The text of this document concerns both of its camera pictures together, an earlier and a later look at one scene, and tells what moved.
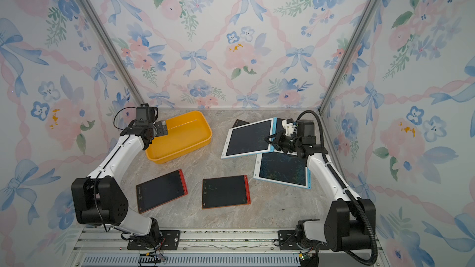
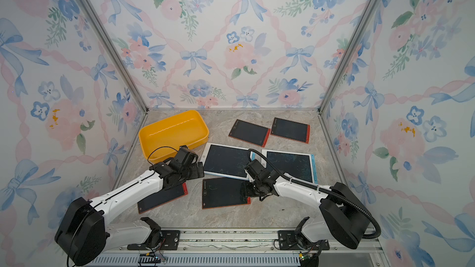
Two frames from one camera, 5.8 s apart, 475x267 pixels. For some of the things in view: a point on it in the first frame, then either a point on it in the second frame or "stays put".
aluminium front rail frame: [109, 247] stays put
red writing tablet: [161, 190] stays put
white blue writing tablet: [250, 139] -> [226, 161]
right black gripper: [279, 139] -> [243, 186]
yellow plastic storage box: [185, 133] stays put
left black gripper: [162, 127] -> [196, 172]
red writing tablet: [225, 191] stays put
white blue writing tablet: [281, 167] stays put
